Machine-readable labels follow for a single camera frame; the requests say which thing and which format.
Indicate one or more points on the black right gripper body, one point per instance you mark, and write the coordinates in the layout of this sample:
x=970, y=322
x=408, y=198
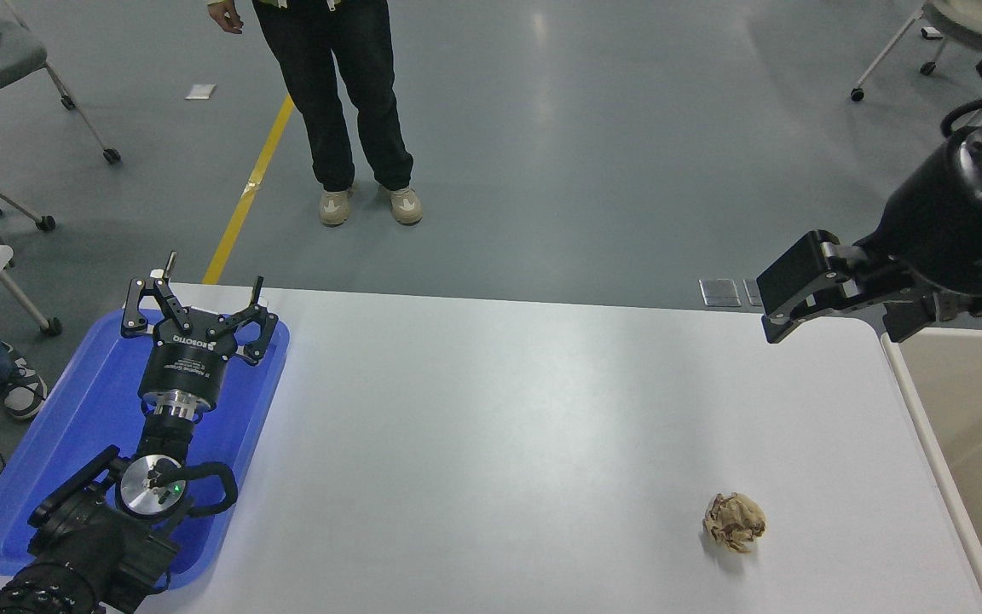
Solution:
x=943, y=230

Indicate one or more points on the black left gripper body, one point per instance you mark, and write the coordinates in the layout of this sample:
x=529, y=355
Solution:
x=186, y=362

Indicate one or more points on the tan paper ball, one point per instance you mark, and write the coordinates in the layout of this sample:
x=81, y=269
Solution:
x=735, y=522

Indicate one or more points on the person's hand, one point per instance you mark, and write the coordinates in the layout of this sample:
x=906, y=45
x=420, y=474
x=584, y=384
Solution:
x=225, y=15

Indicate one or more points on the metal floor socket plate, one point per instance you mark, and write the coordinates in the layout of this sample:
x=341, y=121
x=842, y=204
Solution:
x=719, y=292
x=752, y=292

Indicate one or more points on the large pale bin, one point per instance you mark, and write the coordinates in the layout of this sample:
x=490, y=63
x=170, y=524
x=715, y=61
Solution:
x=968, y=409

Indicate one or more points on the blue plastic tray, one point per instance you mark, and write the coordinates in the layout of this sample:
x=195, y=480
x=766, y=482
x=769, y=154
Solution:
x=82, y=418

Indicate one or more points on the metal-legged wheeled chair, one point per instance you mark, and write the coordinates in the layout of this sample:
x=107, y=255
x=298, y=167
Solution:
x=14, y=209

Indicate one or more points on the grey wheeled chair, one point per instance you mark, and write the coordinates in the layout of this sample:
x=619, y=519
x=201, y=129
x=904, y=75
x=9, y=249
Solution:
x=964, y=19
x=5, y=55

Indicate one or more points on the person in black trousers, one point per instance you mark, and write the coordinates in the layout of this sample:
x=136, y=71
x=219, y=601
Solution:
x=346, y=94

